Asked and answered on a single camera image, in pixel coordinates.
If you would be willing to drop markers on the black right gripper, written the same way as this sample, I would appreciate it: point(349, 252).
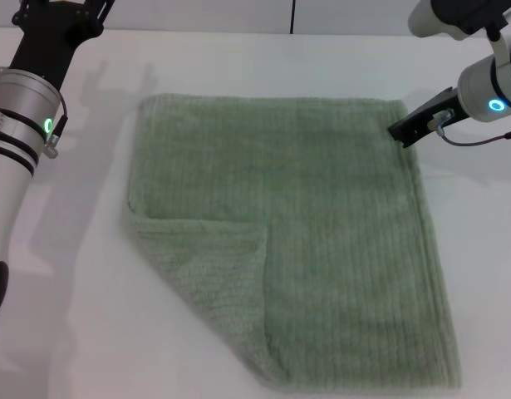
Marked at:
point(446, 104)

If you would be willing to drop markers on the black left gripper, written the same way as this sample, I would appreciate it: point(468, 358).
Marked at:
point(47, 50)

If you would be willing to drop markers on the green ribbed towel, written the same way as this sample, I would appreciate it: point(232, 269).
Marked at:
point(321, 228)

